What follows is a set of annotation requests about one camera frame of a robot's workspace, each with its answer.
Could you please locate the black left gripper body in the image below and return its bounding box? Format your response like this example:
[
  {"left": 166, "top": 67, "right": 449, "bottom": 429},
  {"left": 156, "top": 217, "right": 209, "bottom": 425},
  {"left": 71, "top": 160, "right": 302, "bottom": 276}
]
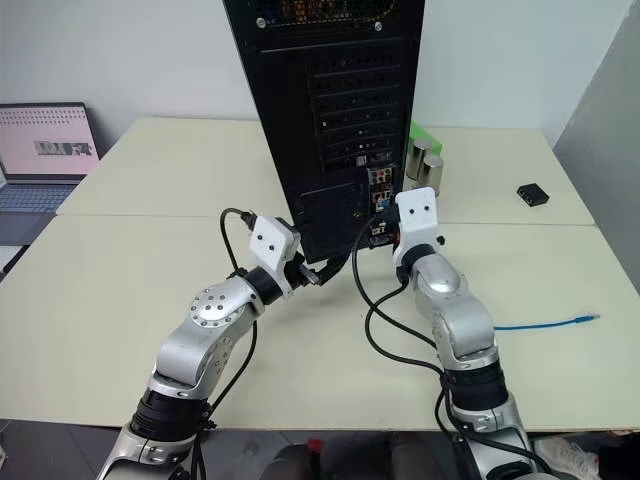
[{"left": 284, "top": 249, "right": 322, "bottom": 290}]

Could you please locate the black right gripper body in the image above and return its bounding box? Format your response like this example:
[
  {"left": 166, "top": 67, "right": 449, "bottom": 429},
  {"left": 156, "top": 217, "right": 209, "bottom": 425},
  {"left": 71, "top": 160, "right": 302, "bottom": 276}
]
[{"left": 379, "top": 201, "right": 402, "bottom": 246}]

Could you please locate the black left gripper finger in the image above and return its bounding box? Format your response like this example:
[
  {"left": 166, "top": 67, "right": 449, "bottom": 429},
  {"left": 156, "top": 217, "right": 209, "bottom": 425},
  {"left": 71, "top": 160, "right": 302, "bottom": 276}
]
[
  {"left": 317, "top": 263, "right": 347, "bottom": 288},
  {"left": 315, "top": 253, "right": 350, "bottom": 277}
]

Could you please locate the blue ethernet cable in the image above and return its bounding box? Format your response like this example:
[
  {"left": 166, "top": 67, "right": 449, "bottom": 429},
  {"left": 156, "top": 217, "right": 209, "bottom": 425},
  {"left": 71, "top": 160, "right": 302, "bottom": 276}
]
[{"left": 493, "top": 312, "right": 602, "bottom": 332}]

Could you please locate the black computer tower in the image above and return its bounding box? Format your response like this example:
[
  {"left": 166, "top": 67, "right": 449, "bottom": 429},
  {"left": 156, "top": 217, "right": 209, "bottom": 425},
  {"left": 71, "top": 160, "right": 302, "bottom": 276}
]
[{"left": 222, "top": 0, "right": 426, "bottom": 265}]

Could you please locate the silver metal cylinder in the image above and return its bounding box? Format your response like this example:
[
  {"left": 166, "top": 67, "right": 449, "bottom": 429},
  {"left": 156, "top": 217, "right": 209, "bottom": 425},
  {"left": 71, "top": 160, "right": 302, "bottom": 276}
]
[
  {"left": 405, "top": 139, "right": 435, "bottom": 181},
  {"left": 419, "top": 154, "right": 445, "bottom": 197}
]

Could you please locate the green box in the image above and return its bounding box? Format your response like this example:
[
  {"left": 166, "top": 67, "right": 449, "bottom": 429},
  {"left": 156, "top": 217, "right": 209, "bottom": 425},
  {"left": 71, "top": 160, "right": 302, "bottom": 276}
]
[{"left": 408, "top": 121, "right": 444, "bottom": 155}]

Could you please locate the small black network adapter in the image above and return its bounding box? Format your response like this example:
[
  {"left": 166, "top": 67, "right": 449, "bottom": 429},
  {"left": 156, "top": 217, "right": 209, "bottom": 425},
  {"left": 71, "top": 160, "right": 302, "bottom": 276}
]
[{"left": 516, "top": 183, "right": 550, "bottom": 208}]

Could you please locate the dark rounded shape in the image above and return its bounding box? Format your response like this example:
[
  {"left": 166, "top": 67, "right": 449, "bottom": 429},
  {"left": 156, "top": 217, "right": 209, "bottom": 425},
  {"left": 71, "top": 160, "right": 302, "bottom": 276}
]
[{"left": 257, "top": 430, "right": 444, "bottom": 480}]

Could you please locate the grey partition panel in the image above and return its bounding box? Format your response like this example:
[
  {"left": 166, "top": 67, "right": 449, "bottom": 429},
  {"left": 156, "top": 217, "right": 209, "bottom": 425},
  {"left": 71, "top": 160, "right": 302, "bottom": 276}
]
[{"left": 551, "top": 0, "right": 640, "bottom": 301}]

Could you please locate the grey open laptop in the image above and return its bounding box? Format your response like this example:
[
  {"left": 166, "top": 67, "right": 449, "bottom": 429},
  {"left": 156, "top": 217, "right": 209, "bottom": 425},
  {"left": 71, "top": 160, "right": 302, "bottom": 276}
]
[{"left": 0, "top": 102, "right": 102, "bottom": 275}]

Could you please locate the white shoe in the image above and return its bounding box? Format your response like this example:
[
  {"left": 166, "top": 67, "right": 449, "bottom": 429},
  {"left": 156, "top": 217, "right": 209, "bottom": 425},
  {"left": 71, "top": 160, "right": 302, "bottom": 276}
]
[{"left": 532, "top": 433, "right": 601, "bottom": 480}]

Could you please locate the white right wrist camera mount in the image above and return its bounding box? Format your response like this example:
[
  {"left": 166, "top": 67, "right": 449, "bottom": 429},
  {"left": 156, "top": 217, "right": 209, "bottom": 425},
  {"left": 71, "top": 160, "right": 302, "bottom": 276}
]
[{"left": 391, "top": 186, "right": 437, "bottom": 266}]

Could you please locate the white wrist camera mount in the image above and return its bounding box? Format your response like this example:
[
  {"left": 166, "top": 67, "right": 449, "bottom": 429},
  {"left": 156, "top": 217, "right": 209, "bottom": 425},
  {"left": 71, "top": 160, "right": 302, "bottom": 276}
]
[
  {"left": 391, "top": 186, "right": 437, "bottom": 266},
  {"left": 248, "top": 215, "right": 303, "bottom": 301}
]

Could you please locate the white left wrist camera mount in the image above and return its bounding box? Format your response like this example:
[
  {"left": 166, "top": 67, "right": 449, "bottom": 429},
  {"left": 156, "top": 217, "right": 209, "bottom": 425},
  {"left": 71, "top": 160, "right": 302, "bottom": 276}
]
[{"left": 248, "top": 215, "right": 303, "bottom": 301}]

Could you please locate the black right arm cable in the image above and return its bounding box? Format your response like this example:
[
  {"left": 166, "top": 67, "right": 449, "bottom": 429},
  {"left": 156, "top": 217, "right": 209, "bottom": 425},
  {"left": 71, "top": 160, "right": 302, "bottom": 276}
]
[{"left": 351, "top": 214, "right": 539, "bottom": 464}]

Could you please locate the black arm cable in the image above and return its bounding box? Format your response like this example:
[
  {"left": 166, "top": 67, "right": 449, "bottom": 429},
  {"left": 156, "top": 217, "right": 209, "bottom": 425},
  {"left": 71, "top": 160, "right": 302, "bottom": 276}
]
[
  {"left": 351, "top": 214, "right": 539, "bottom": 464},
  {"left": 188, "top": 206, "right": 259, "bottom": 480}
]

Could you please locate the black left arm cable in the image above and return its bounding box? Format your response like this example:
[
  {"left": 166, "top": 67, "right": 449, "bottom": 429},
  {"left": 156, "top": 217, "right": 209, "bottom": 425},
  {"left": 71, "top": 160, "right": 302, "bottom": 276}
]
[{"left": 188, "top": 206, "right": 259, "bottom": 480}]

